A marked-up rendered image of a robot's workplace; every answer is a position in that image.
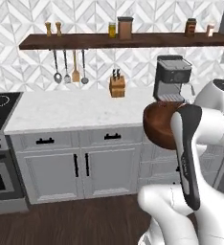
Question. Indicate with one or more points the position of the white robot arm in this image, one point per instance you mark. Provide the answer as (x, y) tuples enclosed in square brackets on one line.
[(212, 127)]

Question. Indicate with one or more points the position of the brown bowl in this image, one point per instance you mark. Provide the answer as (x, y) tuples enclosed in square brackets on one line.
[(157, 124)]

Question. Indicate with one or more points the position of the grey cupboard door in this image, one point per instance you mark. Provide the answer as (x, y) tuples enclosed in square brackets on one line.
[(50, 177), (112, 170)]

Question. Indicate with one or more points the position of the grey drawer front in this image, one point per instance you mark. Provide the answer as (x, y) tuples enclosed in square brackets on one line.
[(131, 135), (27, 140)]

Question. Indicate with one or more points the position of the wooden knife block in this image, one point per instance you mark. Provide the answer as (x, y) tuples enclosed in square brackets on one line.
[(117, 87)]

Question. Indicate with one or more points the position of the wooden spatula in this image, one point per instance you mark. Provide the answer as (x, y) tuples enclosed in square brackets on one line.
[(75, 75)]

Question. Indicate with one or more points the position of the grey drawer cabinet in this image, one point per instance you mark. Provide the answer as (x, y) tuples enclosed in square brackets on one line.
[(157, 166)]

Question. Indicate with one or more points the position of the metal slotted spoon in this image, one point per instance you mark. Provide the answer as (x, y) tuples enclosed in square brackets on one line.
[(67, 78)]

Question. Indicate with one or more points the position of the metal ladle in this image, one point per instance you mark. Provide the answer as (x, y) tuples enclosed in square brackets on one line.
[(57, 77)]

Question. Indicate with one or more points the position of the black and silver coffee machine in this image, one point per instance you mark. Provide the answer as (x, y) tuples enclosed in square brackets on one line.
[(173, 75)]

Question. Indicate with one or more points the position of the yellow glass jar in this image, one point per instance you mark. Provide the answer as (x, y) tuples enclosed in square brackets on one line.
[(112, 30)]

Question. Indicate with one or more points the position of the brown canister with dark lid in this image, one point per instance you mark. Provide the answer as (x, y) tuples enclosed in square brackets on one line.
[(125, 28)]

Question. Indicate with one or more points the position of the black hob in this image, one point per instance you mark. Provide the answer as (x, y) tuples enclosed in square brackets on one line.
[(0, 110)]

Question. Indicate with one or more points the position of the silver oven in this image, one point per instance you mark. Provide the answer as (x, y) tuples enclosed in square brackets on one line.
[(4, 178)]

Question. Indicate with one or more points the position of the dark brown jar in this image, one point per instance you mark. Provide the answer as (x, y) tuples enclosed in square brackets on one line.
[(190, 27)]

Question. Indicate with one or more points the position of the small pale pink cup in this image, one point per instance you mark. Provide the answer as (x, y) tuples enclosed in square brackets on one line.
[(210, 30)]

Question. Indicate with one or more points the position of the dark wooden wall shelf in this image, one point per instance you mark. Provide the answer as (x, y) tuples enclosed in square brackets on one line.
[(117, 41)]

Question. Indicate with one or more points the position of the dark utensil rail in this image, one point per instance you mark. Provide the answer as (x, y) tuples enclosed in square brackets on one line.
[(69, 49)]

